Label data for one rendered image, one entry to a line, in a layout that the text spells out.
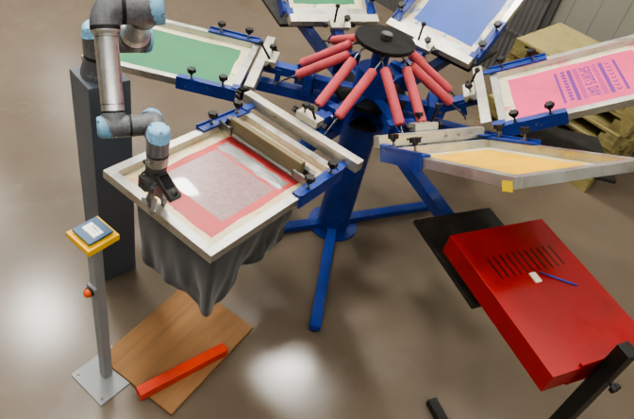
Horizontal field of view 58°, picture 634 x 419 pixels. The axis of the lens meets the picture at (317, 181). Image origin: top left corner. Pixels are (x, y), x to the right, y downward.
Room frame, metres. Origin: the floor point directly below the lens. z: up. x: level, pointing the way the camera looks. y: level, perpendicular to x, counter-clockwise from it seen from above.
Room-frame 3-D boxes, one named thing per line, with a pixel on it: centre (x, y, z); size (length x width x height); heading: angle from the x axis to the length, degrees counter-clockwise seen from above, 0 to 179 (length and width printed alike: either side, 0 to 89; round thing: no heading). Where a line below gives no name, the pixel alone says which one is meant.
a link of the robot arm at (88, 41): (1.95, 0.97, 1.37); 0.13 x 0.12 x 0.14; 120
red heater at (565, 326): (1.46, -0.89, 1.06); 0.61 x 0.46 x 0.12; 31
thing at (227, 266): (1.61, 0.20, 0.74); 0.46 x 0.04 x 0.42; 151
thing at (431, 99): (2.68, -0.16, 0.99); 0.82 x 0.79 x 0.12; 151
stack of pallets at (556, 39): (4.37, -1.91, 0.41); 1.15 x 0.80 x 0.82; 50
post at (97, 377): (1.32, 0.73, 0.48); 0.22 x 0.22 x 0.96; 61
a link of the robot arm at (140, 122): (1.54, 0.61, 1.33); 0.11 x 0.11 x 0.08; 30
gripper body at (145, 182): (1.45, 0.56, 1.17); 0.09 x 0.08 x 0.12; 61
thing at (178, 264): (1.51, 0.49, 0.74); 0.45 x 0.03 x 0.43; 61
